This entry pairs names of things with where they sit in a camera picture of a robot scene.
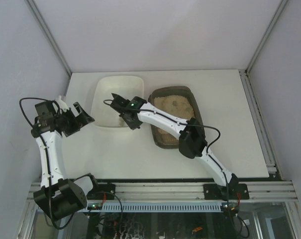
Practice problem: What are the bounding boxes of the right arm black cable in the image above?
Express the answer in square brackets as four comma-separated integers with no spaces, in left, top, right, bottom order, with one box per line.
[103,99,230,202]

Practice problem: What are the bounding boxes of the aluminium mounting rail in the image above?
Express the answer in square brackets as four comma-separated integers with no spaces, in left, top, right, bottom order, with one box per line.
[27,181,298,201]

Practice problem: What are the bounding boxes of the brown translucent litter box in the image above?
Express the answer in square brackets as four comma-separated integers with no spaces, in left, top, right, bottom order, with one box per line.
[148,86,203,149]

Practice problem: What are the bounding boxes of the white plastic waste tray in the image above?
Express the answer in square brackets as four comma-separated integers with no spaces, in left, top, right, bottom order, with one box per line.
[90,76,145,129]

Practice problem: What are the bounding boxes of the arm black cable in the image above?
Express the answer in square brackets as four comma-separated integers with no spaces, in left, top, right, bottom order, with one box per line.
[18,97,74,230]
[103,99,230,202]

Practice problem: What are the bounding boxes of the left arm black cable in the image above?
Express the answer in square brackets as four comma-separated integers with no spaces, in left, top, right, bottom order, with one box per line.
[18,97,74,230]

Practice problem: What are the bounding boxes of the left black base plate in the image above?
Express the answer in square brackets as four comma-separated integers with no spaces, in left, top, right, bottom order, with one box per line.
[87,183,116,200]

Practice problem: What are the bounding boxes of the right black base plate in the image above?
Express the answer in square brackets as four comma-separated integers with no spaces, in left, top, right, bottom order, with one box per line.
[203,184,250,201]

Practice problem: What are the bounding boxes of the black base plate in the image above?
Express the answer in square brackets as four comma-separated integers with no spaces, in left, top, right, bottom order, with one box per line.
[87,183,116,200]
[203,184,250,201]

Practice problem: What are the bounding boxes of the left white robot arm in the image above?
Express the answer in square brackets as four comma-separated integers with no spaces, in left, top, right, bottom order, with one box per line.
[31,100,96,222]

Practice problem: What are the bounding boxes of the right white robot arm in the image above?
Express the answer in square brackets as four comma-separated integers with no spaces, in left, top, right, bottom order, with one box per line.
[110,93,239,199]

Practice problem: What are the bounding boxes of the grey slotted cable duct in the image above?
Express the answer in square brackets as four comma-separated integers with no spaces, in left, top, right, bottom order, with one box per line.
[81,202,223,213]

